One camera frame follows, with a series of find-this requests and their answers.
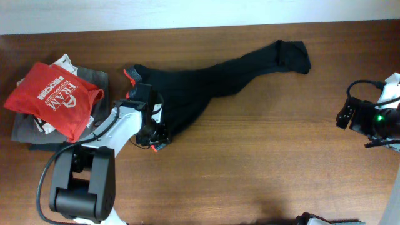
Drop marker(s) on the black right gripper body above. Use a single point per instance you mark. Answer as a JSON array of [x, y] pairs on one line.
[[368, 120]]

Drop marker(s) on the grey folded garment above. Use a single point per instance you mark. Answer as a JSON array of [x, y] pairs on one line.
[[25, 130]]

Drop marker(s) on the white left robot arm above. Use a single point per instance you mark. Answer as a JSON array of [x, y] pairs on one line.
[[83, 186]]

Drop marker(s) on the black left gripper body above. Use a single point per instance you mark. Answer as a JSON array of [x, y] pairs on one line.
[[157, 132]]

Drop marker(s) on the red printed t-shirt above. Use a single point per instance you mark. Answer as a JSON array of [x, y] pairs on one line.
[[56, 96]]

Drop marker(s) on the white folded garment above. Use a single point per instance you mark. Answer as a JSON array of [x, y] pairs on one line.
[[65, 63]]

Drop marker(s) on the black leggings red waistband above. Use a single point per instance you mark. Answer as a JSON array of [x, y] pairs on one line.
[[186, 94]]

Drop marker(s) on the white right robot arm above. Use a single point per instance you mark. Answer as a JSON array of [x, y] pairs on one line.
[[379, 122]]

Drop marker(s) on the dark folded garment bottom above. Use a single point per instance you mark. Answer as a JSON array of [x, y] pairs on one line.
[[49, 147]]

